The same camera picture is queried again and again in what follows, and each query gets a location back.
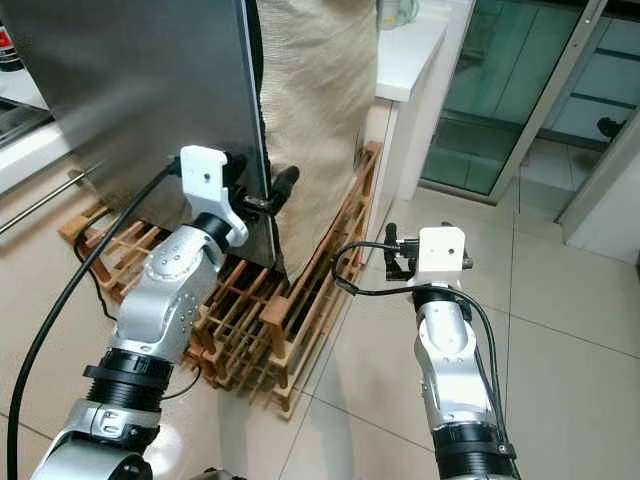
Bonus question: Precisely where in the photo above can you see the clear glass jar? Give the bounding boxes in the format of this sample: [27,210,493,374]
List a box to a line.
[377,0,421,31]

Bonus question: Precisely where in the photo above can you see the metal bar cabinet handle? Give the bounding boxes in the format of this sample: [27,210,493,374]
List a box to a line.
[0,165,107,234]

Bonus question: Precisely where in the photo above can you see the white side cabinet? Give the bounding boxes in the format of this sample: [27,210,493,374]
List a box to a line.
[374,0,478,204]

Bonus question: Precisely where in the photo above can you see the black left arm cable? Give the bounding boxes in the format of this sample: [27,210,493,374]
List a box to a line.
[7,160,183,480]

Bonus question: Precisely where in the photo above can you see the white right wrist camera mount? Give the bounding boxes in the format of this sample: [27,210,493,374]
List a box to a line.
[416,226,469,291]

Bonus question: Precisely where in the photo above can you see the black cooktop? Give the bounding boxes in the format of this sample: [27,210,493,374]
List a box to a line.
[0,100,53,148]

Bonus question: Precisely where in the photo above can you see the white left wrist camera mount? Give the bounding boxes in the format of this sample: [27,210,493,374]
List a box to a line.
[179,145,250,248]

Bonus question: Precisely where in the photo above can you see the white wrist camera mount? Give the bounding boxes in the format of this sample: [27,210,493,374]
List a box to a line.
[416,226,469,291]
[179,145,250,248]

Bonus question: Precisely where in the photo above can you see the aluminium framed glass sliding door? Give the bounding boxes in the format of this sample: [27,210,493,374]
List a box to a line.
[418,0,640,266]

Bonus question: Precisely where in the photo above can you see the wooden wine rack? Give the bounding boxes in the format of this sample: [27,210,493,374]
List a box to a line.
[58,138,385,419]

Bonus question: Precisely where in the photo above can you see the beige kitchen base cabinet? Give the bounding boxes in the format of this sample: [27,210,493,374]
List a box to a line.
[0,70,126,480]

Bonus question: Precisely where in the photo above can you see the steel fridge door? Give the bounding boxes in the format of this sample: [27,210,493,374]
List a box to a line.
[0,0,273,273]

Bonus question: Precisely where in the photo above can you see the beige burlap sack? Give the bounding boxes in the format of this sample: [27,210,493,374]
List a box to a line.
[255,0,383,284]

